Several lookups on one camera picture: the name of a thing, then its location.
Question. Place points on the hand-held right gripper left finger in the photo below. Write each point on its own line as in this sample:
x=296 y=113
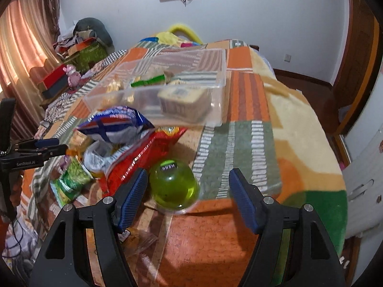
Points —
x=131 y=198

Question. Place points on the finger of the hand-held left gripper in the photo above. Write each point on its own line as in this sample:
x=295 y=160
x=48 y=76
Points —
x=54 y=151
x=46 y=142

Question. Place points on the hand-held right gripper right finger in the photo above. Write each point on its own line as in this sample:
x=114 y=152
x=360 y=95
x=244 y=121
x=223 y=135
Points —
x=244 y=200

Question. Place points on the yellow snack packet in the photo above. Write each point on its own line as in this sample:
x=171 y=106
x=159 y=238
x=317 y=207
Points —
x=79 y=142

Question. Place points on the green jelly cup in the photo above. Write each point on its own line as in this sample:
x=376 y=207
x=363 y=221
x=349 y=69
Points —
x=175 y=185

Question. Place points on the clear plastic container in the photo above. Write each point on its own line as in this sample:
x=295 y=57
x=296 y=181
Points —
x=191 y=62

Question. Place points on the gold wrapped snacks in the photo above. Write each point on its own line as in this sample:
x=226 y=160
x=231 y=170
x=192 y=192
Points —
x=115 y=83

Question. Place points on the red snack bag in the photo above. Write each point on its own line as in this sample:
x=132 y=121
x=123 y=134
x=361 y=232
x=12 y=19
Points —
x=131 y=167

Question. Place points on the green pea snack packet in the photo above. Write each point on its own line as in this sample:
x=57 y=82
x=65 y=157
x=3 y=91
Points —
x=73 y=179

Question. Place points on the clear plastic wrapper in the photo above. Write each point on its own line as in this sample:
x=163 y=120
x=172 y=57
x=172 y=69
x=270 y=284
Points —
x=140 y=240

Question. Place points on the silver white snack packet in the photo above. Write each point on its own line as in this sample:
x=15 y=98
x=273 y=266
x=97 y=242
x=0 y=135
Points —
x=100 y=158

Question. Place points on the red and black box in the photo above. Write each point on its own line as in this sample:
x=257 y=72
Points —
x=55 y=79

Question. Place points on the blue and white snack bag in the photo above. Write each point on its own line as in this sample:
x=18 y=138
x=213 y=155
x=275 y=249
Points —
x=116 y=122

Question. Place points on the pink plush toy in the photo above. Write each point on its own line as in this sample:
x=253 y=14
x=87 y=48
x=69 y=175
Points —
x=72 y=74

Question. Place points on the green cardboard box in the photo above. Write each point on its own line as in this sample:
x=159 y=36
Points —
x=89 y=55

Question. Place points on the black and white checkered cloth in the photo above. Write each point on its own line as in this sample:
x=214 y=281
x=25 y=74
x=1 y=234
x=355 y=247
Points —
x=106 y=61

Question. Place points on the pink striped curtain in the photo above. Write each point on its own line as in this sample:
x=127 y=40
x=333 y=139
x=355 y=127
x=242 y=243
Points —
x=24 y=41

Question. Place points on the beige snack box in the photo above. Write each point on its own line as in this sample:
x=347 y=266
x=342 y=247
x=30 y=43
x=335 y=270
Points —
x=184 y=103

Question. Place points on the green snack bar packet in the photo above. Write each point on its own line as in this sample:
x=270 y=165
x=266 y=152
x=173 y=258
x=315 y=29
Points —
x=148 y=81

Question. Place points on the white drawer cabinet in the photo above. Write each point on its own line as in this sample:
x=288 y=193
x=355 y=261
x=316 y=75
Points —
x=363 y=170

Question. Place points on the yellow plastic chair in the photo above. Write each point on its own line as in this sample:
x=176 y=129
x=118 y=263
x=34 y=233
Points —
x=185 y=31

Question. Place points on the brown wooden door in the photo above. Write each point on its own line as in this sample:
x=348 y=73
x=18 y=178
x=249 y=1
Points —
x=357 y=59

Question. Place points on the white wall socket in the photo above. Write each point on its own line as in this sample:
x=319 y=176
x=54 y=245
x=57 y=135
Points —
x=287 y=58

